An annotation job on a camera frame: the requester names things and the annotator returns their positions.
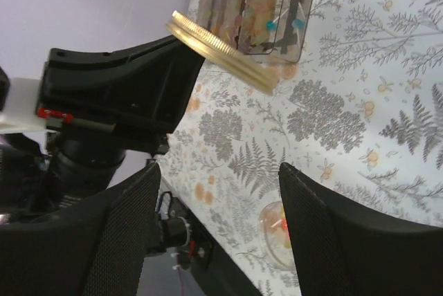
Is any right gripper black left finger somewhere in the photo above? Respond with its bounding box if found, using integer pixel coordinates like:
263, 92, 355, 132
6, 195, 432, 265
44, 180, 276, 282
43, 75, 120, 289
1, 163, 161, 295

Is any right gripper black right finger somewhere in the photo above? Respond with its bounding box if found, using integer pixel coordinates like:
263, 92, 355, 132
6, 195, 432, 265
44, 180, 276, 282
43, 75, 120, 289
279, 163, 442, 295

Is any round wooden jar lid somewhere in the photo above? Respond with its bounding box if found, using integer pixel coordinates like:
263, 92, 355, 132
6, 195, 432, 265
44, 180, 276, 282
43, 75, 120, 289
166, 10, 278, 95

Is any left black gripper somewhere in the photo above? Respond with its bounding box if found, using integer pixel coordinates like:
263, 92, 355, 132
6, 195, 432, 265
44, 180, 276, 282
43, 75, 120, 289
34, 36, 208, 169

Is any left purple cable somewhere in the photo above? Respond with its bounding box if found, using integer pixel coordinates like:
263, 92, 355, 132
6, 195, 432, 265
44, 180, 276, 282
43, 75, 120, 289
177, 268, 188, 296

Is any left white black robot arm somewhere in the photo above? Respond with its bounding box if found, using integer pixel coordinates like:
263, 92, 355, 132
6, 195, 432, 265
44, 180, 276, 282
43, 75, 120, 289
1, 36, 204, 222

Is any floral patterned table mat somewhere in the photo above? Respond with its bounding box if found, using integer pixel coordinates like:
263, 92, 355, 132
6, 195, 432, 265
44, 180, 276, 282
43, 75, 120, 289
161, 0, 442, 295

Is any clear compartment candy box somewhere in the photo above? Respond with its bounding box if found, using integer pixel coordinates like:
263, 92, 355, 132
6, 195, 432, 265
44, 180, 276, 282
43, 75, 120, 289
190, 0, 313, 64

